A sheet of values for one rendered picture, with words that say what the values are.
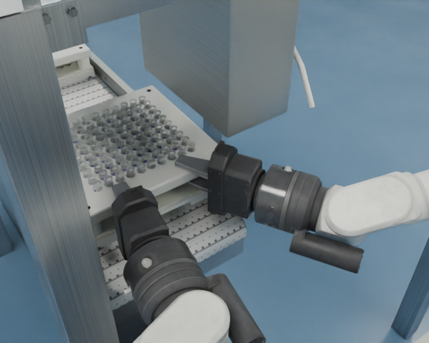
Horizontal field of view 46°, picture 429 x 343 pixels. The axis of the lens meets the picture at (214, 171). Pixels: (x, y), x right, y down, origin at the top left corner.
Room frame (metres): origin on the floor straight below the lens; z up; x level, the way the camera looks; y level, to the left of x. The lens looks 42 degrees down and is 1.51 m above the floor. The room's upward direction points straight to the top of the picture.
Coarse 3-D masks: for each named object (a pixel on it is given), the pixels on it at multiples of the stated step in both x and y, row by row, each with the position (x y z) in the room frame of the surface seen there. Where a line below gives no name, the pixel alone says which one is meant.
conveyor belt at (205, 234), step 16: (96, 80) 1.01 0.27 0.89; (64, 96) 0.95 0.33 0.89; (80, 96) 0.95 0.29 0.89; (96, 96) 0.95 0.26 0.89; (112, 96) 0.95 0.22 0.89; (176, 208) 0.60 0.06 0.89; (192, 208) 0.60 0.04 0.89; (176, 224) 0.57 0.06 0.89; (192, 224) 0.57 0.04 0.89; (208, 224) 0.57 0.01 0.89; (224, 224) 0.57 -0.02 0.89; (240, 224) 0.57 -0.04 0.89; (192, 240) 0.53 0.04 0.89; (208, 240) 0.54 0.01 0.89; (224, 240) 0.55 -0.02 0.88; (112, 256) 0.50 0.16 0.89; (208, 256) 0.52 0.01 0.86; (112, 272) 0.47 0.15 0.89; (112, 288) 0.44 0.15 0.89; (112, 304) 0.43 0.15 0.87
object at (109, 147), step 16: (128, 112) 0.70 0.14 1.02; (144, 112) 0.70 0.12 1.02; (80, 128) 0.66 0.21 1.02; (96, 128) 0.66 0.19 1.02; (128, 128) 0.67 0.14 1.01; (144, 128) 0.66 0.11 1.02; (160, 128) 0.66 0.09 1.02; (80, 144) 0.62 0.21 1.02; (96, 144) 0.61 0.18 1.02; (112, 144) 0.61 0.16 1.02; (128, 144) 0.63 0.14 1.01; (144, 144) 0.62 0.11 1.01; (160, 144) 0.62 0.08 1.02; (176, 144) 0.62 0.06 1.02; (96, 160) 0.58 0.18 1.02; (128, 160) 0.59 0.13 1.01; (144, 160) 0.58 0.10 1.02
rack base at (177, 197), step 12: (168, 192) 0.57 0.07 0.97; (180, 192) 0.57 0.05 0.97; (192, 192) 0.57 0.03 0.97; (204, 192) 0.58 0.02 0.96; (168, 204) 0.54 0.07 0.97; (180, 204) 0.55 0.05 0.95; (192, 204) 0.56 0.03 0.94; (108, 228) 0.49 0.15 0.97; (96, 240) 0.47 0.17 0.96; (108, 240) 0.48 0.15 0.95
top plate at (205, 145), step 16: (128, 96) 0.77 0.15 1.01; (160, 96) 0.77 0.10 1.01; (80, 112) 0.71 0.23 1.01; (176, 112) 0.72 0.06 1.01; (112, 128) 0.67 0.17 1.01; (192, 128) 0.67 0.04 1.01; (208, 144) 0.63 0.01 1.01; (112, 160) 0.59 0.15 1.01; (112, 176) 0.55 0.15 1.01; (144, 176) 0.55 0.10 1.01; (160, 176) 0.55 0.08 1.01; (176, 176) 0.55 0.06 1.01; (192, 176) 0.56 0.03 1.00; (96, 192) 0.52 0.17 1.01; (112, 192) 0.52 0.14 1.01; (160, 192) 0.53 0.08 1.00; (96, 208) 0.49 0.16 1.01
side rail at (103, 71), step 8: (96, 56) 1.05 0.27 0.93; (96, 64) 1.02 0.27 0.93; (104, 64) 1.02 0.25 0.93; (96, 72) 1.03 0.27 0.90; (104, 72) 0.99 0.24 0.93; (112, 72) 0.98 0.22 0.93; (104, 80) 1.00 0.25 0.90; (112, 80) 0.96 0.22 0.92; (120, 80) 0.95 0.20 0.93; (112, 88) 0.96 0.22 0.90; (120, 88) 0.93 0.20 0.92; (128, 88) 0.92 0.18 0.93
